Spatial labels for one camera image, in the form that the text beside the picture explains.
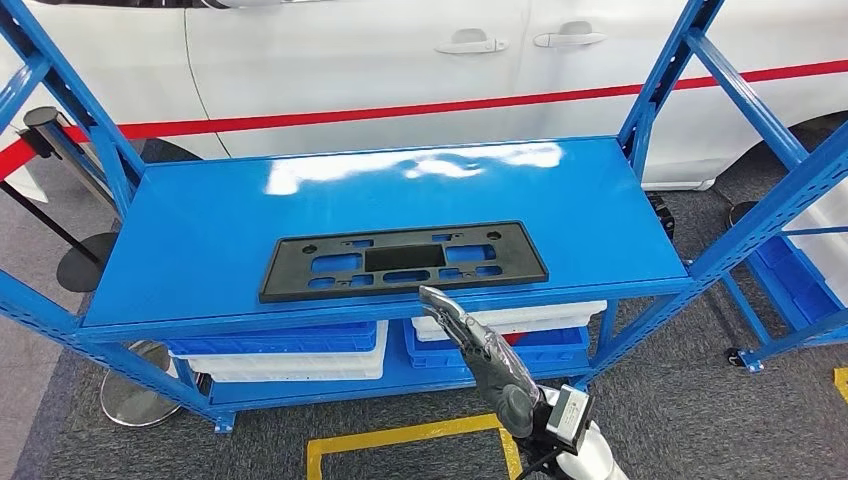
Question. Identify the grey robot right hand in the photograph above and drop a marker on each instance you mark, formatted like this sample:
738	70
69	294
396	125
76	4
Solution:
490	371

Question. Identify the chrome stanchion base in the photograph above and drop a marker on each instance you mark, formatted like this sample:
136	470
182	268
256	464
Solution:
136	397

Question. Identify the white car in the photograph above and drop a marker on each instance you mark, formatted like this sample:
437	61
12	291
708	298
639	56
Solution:
331	60

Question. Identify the blue steel shelf board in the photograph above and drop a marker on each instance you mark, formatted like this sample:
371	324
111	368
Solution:
430	379
199	232

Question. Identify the yellow floor tape square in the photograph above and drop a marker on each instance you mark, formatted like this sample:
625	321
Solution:
841	384

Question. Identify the black stanchion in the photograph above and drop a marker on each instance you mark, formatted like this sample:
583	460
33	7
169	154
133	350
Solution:
86	265

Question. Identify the blue metal shelf rack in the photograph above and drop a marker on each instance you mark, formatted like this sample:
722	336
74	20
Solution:
795	344
762	222

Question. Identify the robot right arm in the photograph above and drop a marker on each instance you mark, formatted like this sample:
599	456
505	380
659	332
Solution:
599	464

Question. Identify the blue plastic bin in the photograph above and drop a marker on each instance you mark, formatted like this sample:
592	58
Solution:
556	348
788	278

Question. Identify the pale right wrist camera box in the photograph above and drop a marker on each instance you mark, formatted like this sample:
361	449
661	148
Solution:
568	417

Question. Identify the black plastic plate bracket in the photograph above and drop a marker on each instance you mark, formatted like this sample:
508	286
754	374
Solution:
298	265

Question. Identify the dark round stanchion base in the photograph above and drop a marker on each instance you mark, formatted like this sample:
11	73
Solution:
740	213

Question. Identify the red barrier belt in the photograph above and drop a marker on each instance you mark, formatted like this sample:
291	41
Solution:
397	112

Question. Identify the chrome stanchion post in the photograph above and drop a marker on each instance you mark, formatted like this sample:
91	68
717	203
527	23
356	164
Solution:
41	119

